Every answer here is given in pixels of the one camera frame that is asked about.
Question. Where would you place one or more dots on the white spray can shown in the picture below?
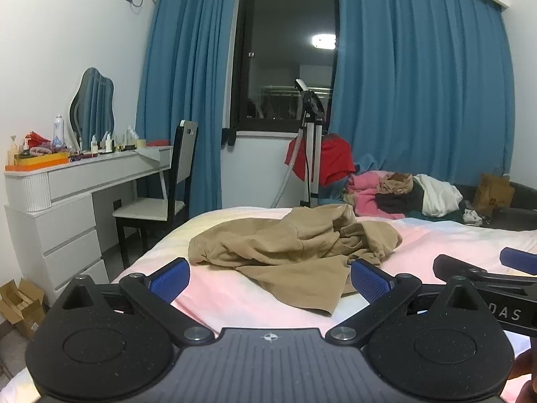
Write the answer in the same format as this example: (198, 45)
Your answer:
(58, 132)

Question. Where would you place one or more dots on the white dressing table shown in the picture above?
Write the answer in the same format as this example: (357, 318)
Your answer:
(63, 226)

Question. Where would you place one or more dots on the blue curtain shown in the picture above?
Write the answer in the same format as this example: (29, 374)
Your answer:
(419, 71)
(188, 92)

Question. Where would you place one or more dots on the black garment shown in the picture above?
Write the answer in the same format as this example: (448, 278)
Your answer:
(398, 204)

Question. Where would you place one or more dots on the white garment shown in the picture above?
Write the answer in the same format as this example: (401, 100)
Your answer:
(436, 197)

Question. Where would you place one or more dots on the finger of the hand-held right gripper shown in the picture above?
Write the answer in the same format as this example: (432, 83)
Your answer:
(451, 266)
(520, 259)

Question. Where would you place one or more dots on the blue garment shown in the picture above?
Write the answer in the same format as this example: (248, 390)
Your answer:
(365, 163)

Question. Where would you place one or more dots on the red packet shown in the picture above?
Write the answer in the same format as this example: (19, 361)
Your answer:
(35, 139)

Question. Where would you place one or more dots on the red garment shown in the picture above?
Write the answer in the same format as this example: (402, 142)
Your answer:
(335, 159)

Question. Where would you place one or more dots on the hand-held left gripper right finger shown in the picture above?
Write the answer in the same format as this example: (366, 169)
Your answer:
(371, 279)

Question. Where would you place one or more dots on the dark sofa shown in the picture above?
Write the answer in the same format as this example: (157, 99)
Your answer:
(520, 216)

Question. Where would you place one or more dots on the tan shirt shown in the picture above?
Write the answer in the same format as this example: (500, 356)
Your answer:
(293, 243)

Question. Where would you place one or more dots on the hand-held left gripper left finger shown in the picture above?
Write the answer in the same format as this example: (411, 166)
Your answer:
(170, 279)

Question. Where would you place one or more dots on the bed with pink sheet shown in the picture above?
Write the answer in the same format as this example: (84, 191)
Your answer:
(235, 289)

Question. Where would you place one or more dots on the person's right hand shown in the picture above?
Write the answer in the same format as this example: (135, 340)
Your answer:
(524, 371)

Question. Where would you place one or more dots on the wavy mirror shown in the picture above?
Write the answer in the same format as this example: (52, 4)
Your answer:
(92, 105)

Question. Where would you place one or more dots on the orange box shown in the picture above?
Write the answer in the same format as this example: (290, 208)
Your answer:
(42, 161)

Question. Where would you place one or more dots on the brown cloth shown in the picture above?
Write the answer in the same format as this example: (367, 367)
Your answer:
(394, 184)

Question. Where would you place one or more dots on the black and white chair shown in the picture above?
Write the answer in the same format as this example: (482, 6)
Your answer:
(184, 155)

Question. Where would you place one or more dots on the dark window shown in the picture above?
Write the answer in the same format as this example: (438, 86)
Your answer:
(285, 50)

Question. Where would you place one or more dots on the brown paper bag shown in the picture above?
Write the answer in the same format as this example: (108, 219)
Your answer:
(493, 195)

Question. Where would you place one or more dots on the pink garment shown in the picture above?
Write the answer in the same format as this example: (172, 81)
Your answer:
(360, 184)

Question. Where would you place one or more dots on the small patterned cloth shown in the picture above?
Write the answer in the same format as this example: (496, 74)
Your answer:
(472, 217)

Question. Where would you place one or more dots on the cardboard box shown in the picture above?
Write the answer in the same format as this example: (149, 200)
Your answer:
(25, 310)

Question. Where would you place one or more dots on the garment steamer stand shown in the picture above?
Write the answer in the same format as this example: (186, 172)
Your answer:
(312, 155)

